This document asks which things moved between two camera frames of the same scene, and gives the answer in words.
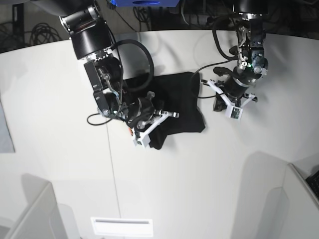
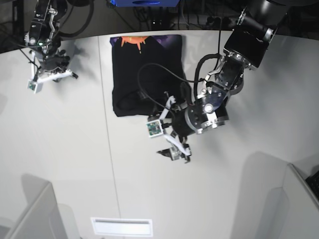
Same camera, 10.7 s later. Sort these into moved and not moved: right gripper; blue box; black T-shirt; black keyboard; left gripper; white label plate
Moved: left gripper; black T-shirt; right gripper
Not moved: blue box; black keyboard; white label plate
